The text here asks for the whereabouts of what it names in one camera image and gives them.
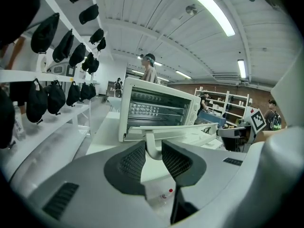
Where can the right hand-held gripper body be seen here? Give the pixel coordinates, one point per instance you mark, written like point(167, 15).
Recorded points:
point(257, 122)

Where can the white oven door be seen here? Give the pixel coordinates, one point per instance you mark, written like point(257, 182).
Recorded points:
point(171, 130)

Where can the ceiling tube light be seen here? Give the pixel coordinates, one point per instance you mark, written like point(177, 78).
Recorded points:
point(242, 69)
point(211, 11)
point(183, 74)

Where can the white oven knob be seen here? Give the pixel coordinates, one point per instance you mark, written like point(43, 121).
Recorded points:
point(194, 116)
point(196, 106)

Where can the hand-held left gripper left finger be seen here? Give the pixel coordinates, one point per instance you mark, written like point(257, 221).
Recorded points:
point(126, 170)

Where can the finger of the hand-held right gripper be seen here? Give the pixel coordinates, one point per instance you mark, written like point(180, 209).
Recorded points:
point(225, 132)

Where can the white open shelving rack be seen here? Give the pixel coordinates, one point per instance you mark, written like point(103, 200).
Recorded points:
point(227, 103)

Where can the clear plastic water bottle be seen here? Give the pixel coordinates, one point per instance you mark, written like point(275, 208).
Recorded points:
point(19, 125)

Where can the white curved display shelf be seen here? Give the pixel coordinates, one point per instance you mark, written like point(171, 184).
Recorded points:
point(59, 117)

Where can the person's right forearm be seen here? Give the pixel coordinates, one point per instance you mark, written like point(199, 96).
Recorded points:
point(270, 135)

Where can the round white side table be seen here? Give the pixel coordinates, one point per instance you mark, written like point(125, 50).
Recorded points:
point(114, 102)

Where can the rows of black caps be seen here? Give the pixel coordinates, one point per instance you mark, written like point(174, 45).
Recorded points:
point(45, 34)

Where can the blue storage bin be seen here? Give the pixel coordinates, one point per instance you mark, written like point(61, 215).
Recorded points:
point(213, 120)

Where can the round metal ceiling fixture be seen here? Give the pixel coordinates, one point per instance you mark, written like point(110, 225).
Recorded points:
point(191, 9)

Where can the person's white printed shirt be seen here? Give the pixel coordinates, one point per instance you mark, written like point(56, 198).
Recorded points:
point(292, 98)

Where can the white toaster oven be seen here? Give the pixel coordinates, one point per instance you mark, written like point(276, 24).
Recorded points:
point(124, 108)

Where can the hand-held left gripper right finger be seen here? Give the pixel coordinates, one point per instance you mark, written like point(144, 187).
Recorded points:
point(183, 165)

